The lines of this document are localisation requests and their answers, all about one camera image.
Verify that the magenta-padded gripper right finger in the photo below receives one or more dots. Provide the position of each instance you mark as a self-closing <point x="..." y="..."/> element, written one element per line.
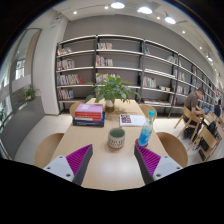
<point x="150" y="163"/>

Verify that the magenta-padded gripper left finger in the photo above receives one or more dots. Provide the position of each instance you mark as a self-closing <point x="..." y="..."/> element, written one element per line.
<point x="78" y="161"/>

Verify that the clear blue-capped drink bottle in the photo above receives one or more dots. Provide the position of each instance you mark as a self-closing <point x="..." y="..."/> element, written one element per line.
<point x="145" y="133"/>

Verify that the navy blue book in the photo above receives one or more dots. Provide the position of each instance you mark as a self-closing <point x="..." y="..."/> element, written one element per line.
<point x="87" y="123"/>

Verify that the patterned ceramic mug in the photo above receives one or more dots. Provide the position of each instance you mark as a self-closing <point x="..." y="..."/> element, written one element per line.
<point x="116" y="140"/>

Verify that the red book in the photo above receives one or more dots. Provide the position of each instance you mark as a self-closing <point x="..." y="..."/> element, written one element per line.
<point x="87" y="119"/>
<point x="87" y="115"/>

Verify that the open white booklet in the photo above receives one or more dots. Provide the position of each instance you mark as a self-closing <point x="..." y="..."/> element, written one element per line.
<point x="131" y="120"/>

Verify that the pink book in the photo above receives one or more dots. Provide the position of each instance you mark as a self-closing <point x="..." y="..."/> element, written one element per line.
<point x="89" y="108"/>

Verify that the group of wooden chairs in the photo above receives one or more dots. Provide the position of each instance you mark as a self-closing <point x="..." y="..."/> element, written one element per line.
<point x="206" y="141"/>

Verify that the black backpack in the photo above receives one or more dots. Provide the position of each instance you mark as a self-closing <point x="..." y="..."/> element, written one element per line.
<point x="211" y="129"/>

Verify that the person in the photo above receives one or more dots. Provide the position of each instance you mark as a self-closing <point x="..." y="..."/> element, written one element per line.
<point x="191" y="103"/>
<point x="217" y="110"/>

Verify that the open laptop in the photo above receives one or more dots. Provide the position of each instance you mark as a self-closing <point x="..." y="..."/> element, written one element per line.
<point x="207" y="110"/>

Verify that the small green potted plant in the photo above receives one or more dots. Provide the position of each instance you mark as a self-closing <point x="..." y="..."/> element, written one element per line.
<point x="31" y="93"/>

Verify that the group of ceiling lights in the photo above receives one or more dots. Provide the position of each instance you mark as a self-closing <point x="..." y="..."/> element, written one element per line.
<point x="144" y="10"/>

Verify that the grey wall shelf unit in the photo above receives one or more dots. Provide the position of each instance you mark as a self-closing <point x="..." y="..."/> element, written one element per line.
<point x="156" y="66"/>

